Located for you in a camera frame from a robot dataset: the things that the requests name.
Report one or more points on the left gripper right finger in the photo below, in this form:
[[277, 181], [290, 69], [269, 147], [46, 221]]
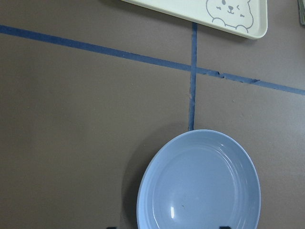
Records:
[[224, 227]]

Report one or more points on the blue plate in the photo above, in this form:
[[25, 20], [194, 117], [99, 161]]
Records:
[[201, 179]]

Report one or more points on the cream bear tray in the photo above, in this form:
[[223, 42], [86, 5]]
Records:
[[245, 18]]

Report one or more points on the grey folded cloth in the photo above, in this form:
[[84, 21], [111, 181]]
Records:
[[301, 10]]

